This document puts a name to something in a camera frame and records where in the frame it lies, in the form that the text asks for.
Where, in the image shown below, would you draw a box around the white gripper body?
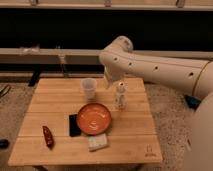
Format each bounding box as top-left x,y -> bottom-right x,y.
104,66 -> 125,88

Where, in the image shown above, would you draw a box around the translucent white cup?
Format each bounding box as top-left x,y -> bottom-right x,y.
81,78 -> 97,100

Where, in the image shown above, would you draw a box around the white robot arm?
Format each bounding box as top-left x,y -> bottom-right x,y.
99,36 -> 213,171

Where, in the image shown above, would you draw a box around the orange ceramic bowl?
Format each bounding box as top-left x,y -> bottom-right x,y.
77,103 -> 112,135

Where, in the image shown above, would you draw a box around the white patterned bottle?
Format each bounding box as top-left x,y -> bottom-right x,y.
115,82 -> 126,109

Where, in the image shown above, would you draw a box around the light wooden table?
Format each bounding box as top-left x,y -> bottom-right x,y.
8,78 -> 162,166

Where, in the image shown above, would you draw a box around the black rectangular block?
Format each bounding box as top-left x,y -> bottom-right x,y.
69,114 -> 81,137

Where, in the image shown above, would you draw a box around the white sponge block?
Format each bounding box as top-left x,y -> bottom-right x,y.
88,134 -> 108,151

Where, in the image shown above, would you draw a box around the blue device on floor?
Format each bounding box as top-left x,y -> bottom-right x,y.
184,95 -> 201,109

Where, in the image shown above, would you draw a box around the red chili pepper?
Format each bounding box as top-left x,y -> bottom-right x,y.
43,126 -> 54,148

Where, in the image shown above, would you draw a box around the black object on floor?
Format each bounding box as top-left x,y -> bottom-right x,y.
0,139 -> 10,149

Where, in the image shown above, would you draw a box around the long white rail beam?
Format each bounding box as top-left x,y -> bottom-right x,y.
0,48 -> 213,65

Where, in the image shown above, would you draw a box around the black cable on floor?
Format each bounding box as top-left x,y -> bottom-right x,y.
0,84 -> 12,99

